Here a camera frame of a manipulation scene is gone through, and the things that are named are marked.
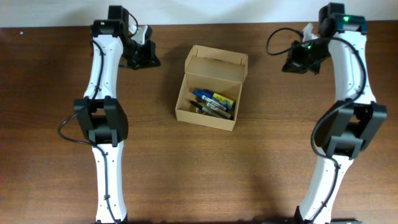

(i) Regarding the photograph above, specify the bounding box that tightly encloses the brown cardboard box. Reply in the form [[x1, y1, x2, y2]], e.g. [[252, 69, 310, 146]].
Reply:
[[175, 45, 248, 131]]

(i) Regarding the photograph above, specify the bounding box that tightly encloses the blue white marker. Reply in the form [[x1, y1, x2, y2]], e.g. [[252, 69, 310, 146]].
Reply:
[[193, 90, 229, 111]]

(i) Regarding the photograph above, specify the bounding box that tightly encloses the black fine marker pen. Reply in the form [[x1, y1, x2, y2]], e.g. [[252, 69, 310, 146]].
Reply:
[[190, 100, 221, 118]]

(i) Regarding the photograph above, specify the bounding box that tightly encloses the yellow highlighter marker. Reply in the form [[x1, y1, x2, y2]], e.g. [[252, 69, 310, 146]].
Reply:
[[213, 93, 236, 109]]

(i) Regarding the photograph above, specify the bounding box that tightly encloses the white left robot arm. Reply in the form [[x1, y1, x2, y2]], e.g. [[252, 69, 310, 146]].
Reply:
[[74, 6, 161, 223]]

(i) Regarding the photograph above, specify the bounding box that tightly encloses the black white marker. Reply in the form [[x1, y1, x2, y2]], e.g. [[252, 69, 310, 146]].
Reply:
[[206, 103, 234, 120]]

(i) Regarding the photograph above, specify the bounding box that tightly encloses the blue ballpoint pen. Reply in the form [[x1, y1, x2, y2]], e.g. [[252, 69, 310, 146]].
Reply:
[[200, 89, 215, 97]]

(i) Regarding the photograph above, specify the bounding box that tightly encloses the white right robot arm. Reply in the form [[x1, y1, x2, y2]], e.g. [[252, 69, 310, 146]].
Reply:
[[282, 2, 387, 223]]

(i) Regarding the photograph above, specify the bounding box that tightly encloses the black ballpoint pen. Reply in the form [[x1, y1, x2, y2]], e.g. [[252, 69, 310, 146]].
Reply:
[[195, 97, 210, 110]]

